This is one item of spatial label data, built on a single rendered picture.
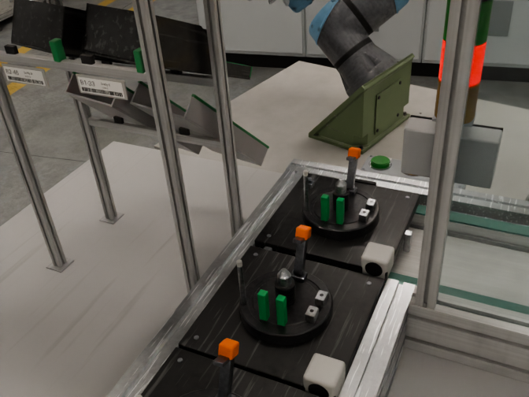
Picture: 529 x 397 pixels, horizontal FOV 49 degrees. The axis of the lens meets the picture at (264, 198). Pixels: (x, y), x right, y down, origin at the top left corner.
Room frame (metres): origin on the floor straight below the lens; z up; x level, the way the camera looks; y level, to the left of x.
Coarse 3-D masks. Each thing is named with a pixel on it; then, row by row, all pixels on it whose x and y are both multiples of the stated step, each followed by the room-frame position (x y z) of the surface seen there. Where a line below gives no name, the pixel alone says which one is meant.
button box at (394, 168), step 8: (368, 160) 1.06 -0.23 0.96; (392, 160) 1.05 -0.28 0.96; (400, 160) 1.05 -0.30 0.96; (368, 168) 1.02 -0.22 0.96; (392, 168) 1.02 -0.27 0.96; (400, 168) 1.02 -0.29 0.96; (400, 176) 0.98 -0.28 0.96; (408, 176) 0.98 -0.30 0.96; (416, 176) 0.98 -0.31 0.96; (424, 176) 0.98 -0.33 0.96
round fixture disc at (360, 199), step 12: (324, 192) 0.90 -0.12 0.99; (360, 192) 0.89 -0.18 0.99; (312, 204) 0.87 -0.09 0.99; (360, 204) 0.86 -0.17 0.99; (312, 216) 0.83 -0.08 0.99; (348, 216) 0.82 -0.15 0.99; (372, 216) 0.82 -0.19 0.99; (312, 228) 0.81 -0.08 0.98; (324, 228) 0.79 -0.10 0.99; (336, 228) 0.79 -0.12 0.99; (348, 228) 0.79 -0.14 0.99; (360, 228) 0.79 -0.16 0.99; (372, 228) 0.80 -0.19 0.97
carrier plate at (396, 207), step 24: (312, 192) 0.94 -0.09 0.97; (384, 192) 0.92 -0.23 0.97; (408, 192) 0.91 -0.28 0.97; (288, 216) 0.86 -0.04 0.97; (384, 216) 0.84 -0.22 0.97; (408, 216) 0.83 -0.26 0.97; (264, 240) 0.80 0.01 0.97; (288, 240) 0.79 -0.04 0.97; (312, 240) 0.79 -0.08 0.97; (336, 240) 0.78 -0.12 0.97; (360, 240) 0.78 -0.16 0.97; (384, 240) 0.77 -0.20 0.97; (336, 264) 0.73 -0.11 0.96; (360, 264) 0.71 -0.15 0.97
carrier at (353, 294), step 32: (256, 256) 0.75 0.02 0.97; (288, 256) 0.75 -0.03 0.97; (224, 288) 0.68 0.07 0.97; (256, 288) 0.66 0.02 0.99; (288, 288) 0.61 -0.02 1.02; (320, 288) 0.64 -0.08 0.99; (352, 288) 0.66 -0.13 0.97; (224, 320) 0.61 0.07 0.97; (256, 320) 0.59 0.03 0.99; (288, 320) 0.58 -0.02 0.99; (320, 320) 0.58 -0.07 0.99; (352, 320) 0.59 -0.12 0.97; (256, 352) 0.55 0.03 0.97; (288, 352) 0.54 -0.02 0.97; (320, 352) 0.54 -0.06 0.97; (352, 352) 0.53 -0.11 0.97; (288, 384) 0.49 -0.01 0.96; (320, 384) 0.47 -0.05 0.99
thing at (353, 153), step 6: (354, 150) 0.91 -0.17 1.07; (360, 150) 0.92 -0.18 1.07; (348, 156) 0.91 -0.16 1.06; (354, 156) 0.91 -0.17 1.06; (360, 156) 0.92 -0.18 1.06; (354, 162) 0.91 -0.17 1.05; (348, 168) 0.91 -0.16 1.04; (354, 168) 0.90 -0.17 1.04; (348, 174) 0.90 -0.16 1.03; (354, 174) 0.90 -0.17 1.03; (348, 180) 0.90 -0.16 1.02; (354, 180) 0.90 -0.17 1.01; (348, 186) 0.89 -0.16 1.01
